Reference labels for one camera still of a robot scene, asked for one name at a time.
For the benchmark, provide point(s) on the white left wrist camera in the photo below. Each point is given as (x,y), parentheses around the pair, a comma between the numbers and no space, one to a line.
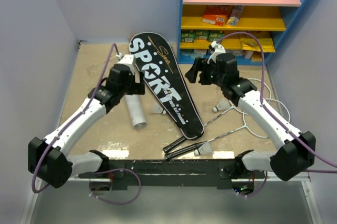
(128,60)

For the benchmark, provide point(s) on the white shuttlecock front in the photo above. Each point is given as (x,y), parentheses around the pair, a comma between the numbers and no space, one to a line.
(204,148)

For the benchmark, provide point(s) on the white shuttlecock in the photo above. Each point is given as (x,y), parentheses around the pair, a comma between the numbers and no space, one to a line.
(204,148)
(222,105)
(157,109)

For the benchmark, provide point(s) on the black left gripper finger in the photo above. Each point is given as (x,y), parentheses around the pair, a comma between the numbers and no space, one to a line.
(139,88)
(139,75)

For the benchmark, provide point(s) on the green box left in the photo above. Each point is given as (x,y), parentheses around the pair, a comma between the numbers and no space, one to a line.
(188,36)

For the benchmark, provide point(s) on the green box middle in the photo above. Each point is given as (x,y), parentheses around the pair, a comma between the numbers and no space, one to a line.
(202,35)

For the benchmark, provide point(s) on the orange snack box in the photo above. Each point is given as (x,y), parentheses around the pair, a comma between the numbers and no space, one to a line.
(216,14)

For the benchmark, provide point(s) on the blue shelf unit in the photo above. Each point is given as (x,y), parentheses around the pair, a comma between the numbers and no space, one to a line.
(254,29)

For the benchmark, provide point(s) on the green box right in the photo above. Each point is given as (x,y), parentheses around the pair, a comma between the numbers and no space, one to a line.
(215,35)

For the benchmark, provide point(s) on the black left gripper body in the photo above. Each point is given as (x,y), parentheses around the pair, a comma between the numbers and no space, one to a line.
(128,88)

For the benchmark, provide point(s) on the green box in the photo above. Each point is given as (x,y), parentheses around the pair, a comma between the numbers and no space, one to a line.
(188,36)
(202,35)
(215,35)

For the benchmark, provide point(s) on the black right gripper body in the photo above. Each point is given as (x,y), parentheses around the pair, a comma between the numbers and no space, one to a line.
(216,78)

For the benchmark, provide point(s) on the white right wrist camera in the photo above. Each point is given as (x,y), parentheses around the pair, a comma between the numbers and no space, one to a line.
(216,49)

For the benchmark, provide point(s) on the white shuttlecock tube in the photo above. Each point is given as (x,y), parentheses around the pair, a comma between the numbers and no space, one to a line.
(135,109)

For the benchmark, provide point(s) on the silver snack pouch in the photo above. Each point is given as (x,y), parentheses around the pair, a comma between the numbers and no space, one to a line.
(235,16)

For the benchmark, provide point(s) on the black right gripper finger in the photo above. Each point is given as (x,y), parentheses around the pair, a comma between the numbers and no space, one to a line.
(192,73)
(205,75)

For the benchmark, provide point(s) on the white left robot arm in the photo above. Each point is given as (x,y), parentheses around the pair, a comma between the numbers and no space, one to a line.
(49,158)

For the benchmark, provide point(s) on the black racket cover bag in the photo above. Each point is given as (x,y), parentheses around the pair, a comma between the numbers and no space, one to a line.
(155,58)

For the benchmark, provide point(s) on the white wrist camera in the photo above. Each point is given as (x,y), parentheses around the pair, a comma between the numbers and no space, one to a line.
(216,49)
(128,60)

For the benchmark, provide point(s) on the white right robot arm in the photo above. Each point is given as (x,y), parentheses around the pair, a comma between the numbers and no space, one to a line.
(294,147)

